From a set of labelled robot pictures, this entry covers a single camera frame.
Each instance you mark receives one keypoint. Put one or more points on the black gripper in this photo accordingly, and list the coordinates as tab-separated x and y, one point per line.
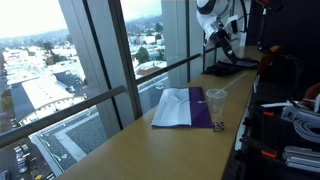
222	41

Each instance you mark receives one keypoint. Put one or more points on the clear plastic straw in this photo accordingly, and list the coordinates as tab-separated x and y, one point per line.
231	83

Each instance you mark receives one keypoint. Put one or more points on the clear plastic cup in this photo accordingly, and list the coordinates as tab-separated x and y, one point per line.
216	101

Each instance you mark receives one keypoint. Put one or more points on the flat dark tablet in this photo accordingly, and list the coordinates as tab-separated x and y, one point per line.
246	63

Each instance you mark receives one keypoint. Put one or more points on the black cloth bag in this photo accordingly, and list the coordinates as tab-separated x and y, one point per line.
220	69

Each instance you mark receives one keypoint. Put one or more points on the orange chair back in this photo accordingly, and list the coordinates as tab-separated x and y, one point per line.
266	61

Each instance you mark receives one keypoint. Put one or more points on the black vertical pole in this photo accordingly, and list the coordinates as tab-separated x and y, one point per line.
262	30

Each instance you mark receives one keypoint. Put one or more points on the purple folder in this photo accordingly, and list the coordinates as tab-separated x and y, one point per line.
200	110

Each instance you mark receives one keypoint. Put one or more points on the white plastic strip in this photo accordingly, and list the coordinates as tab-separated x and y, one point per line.
275	104

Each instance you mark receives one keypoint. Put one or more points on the small metal binder clip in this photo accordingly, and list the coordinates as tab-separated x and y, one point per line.
218	126

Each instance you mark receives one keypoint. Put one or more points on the white paper sheet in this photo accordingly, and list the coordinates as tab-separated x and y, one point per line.
173	106

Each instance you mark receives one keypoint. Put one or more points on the white power strip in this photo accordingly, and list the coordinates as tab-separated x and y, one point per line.
293	113

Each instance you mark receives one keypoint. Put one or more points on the black equipment cart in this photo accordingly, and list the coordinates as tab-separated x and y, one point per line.
266	133

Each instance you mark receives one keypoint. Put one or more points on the orange round object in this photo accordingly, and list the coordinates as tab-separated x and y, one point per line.
313	91

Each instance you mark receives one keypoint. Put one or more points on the silver metal bars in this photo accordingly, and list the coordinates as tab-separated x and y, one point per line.
301	158

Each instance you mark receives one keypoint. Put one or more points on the grey metal handrail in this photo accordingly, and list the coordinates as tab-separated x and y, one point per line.
66	111

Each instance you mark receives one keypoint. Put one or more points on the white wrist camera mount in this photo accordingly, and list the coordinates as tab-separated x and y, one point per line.
234	21

